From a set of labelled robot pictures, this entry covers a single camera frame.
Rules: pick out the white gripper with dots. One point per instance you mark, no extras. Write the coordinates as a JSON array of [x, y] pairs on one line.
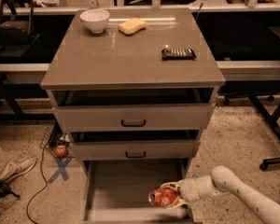
[[187, 188]]

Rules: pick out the crushed red coke can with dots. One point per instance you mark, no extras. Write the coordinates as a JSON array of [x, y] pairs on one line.
[[162, 197]]

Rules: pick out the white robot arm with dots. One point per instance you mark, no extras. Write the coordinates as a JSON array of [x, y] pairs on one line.
[[220, 182]]

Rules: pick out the bottom grey open drawer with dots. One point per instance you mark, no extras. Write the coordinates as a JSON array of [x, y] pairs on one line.
[[117, 193]]

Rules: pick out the top grey drawer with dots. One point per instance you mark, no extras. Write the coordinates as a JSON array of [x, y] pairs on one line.
[[113, 118]]

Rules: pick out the grey drawer cabinet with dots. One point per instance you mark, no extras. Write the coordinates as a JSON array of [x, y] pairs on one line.
[[117, 69]]

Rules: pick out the middle grey drawer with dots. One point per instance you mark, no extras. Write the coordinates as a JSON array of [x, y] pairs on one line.
[[135, 150]]

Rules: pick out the blue tape cross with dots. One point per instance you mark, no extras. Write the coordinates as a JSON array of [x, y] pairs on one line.
[[61, 170]]

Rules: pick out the orange ball in basket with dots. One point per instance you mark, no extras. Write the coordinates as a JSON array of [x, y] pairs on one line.
[[61, 151]]

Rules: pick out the black snack bar packet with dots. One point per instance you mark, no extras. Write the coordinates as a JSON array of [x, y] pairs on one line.
[[178, 54]]

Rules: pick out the white sneaker shoe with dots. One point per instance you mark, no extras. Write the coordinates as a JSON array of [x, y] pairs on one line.
[[20, 167]]

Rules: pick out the yellow sponge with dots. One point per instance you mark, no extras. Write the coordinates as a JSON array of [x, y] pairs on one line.
[[132, 26]]

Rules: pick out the white ceramic bowl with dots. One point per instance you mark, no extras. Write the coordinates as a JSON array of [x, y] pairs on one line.
[[95, 20]]

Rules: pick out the black chair at left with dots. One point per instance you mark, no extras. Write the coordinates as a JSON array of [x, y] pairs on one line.
[[17, 36]]

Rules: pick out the black table leg frame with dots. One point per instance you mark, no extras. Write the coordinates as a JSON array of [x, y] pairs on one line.
[[272, 122]]

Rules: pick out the wire basket on floor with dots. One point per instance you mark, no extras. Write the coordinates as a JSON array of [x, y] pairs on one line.
[[53, 137]]

